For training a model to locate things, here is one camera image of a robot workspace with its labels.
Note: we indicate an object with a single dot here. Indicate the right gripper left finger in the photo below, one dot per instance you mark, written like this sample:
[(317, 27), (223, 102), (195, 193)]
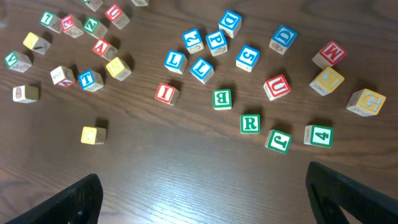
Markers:
[(79, 203)]

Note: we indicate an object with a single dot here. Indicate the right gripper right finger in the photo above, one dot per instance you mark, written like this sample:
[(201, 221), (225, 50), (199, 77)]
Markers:
[(330, 192)]

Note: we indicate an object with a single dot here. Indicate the yellow C block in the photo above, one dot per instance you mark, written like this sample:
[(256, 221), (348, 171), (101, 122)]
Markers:
[(93, 135)]

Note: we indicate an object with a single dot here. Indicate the green R block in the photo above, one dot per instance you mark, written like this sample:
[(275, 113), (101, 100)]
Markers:
[(250, 124)]

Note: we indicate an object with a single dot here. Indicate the green 4 block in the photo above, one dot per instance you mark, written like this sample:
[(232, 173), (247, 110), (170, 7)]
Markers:
[(320, 136)]

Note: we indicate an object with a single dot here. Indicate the green J block right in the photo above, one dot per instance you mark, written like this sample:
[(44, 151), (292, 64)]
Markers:
[(278, 141)]

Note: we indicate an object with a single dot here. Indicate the green j block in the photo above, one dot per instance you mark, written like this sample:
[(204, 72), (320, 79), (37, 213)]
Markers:
[(94, 5), (278, 141)]

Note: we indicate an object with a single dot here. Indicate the yellow G block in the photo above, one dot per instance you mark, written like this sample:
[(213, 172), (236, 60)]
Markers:
[(366, 102)]

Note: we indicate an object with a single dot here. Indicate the yellow K block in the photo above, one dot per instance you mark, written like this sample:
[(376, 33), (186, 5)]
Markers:
[(326, 81)]

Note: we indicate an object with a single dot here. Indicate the red U block right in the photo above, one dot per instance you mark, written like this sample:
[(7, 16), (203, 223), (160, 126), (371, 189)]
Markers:
[(276, 87)]

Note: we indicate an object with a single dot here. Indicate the red u block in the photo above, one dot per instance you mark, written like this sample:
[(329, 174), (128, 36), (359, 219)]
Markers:
[(276, 87), (117, 16)]

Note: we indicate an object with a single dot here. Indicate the blue T block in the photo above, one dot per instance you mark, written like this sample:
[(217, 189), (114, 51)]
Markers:
[(90, 81)]

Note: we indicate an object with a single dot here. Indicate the plain picture block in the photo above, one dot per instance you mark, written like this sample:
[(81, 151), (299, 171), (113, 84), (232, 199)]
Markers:
[(25, 94)]

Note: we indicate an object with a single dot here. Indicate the plain red-sided block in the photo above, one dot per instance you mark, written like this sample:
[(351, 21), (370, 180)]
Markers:
[(62, 77)]

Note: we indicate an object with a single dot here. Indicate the red I block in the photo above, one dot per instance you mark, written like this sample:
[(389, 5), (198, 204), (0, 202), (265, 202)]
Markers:
[(167, 94)]

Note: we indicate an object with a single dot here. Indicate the red M block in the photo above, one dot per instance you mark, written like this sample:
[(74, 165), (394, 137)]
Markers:
[(329, 55)]

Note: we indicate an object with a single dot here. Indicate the yellow S block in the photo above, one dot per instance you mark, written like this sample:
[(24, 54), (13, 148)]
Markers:
[(118, 69)]

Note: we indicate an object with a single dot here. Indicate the green B block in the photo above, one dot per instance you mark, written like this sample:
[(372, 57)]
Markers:
[(222, 99)]

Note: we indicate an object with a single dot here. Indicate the red A block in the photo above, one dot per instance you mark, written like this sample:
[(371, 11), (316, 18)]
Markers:
[(105, 49)]

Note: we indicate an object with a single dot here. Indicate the green V block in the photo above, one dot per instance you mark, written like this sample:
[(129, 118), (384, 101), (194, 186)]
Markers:
[(17, 61)]

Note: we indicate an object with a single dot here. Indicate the blue 5 block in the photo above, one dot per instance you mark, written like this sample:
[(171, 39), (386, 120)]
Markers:
[(247, 58)]

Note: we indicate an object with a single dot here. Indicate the blue D block right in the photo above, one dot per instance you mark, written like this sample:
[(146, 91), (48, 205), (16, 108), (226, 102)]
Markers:
[(282, 39)]

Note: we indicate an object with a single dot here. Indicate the blue d block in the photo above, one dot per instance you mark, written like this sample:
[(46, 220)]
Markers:
[(230, 23), (282, 39)]

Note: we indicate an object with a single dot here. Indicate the yellow block far left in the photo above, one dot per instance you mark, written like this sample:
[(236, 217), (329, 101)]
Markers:
[(36, 43)]

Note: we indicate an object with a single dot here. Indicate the blue L block left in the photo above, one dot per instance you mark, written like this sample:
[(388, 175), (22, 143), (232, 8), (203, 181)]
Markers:
[(175, 61)]

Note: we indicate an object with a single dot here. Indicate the blue l block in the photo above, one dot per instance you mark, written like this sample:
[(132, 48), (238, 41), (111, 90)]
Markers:
[(202, 70), (175, 61)]

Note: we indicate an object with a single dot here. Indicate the blue L block right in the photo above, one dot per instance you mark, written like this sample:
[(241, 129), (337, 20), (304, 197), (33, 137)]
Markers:
[(202, 70)]

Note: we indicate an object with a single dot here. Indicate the green Z block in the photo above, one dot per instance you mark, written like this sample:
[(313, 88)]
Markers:
[(95, 28)]

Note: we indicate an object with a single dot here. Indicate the red E block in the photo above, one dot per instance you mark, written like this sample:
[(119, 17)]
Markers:
[(72, 26)]

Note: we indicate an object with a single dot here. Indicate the green 7 block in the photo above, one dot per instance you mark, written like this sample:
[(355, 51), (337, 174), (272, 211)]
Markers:
[(51, 21)]

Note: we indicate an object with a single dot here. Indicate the blue P block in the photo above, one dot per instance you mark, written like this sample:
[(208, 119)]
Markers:
[(217, 43)]

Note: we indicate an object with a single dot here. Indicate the red U block left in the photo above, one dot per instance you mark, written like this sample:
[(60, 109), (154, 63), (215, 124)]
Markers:
[(117, 16)]

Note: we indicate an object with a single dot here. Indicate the blue D block left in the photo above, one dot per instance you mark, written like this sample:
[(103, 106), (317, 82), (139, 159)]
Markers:
[(230, 23)]

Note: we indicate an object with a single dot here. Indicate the blue 2 block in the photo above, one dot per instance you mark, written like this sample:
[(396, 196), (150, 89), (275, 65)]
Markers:
[(193, 41)]

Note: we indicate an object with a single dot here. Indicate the green J block left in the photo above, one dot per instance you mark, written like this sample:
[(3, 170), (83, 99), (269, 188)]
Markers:
[(94, 5)]

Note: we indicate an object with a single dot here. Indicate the yellow block top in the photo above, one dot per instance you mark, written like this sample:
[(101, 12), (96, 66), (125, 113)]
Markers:
[(140, 3)]

